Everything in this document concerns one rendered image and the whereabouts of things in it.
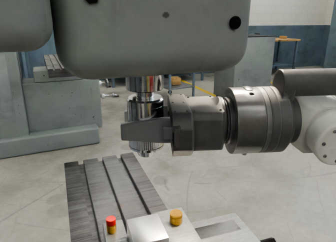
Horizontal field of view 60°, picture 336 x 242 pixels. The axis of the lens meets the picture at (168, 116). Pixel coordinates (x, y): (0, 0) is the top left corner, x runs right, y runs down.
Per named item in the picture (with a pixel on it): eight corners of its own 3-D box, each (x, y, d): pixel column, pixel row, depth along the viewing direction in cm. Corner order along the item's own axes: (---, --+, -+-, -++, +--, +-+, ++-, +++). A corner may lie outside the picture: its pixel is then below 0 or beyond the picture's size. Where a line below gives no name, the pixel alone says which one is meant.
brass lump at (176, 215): (179, 216, 52) (179, 208, 51) (184, 224, 50) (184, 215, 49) (168, 219, 51) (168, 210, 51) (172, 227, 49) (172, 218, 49)
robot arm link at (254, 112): (166, 79, 43) (246, 77, 43) (167, 139, 46) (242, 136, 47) (173, 102, 31) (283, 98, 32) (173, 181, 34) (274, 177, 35)
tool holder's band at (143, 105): (120, 103, 38) (120, 95, 38) (151, 97, 41) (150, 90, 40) (138, 112, 34) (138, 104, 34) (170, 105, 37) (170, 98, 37)
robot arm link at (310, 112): (244, 129, 45) (315, 127, 46) (269, 176, 36) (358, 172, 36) (254, 58, 39) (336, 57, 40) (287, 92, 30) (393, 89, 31)
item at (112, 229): (115, 226, 49) (114, 214, 49) (117, 233, 48) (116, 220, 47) (106, 228, 49) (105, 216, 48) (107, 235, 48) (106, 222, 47)
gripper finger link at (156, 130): (120, 118, 35) (171, 116, 36) (122, 142, 36) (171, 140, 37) (119, 122, 34) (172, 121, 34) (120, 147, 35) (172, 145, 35)
